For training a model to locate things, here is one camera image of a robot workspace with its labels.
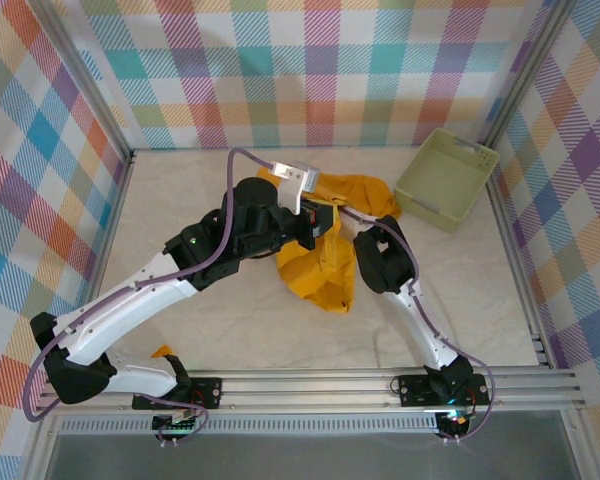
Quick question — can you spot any aluminium frame post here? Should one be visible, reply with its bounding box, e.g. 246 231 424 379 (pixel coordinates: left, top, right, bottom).
29 0 136 166
477 0 581 156

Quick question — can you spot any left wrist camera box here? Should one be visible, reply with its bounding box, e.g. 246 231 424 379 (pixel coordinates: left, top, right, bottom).
271 160 322 215

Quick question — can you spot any controller circuit board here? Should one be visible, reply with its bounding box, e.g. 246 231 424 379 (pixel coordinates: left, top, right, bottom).
152 412 201 436
437 409 474 431

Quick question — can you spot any light green plastic basket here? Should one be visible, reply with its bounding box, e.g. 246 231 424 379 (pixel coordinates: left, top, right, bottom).
392 128 499 234

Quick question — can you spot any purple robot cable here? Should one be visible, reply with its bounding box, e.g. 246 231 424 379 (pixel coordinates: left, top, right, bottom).
332 202 499 444
23 148 276 446

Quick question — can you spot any yellow t-shirt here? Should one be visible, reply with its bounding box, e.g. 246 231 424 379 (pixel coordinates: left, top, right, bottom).
256 167 404 315

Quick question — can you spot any aluminium mounting rail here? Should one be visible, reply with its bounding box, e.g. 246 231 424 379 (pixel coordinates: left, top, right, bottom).
34 369 586 415

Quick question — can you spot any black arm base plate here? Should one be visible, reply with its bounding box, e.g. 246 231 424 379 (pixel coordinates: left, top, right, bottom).
132 377 223 411
397 373 491 407

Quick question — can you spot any grey slotted cable duct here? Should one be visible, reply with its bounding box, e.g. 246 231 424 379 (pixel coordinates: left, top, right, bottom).
59 418 441 435

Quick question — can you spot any aluminium table side rail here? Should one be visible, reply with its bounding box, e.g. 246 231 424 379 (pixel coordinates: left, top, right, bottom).
478 145 556 370
64 152 137 376

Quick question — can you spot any grey metal panel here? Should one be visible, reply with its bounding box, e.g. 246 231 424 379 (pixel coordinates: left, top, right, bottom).
44 433 581 480

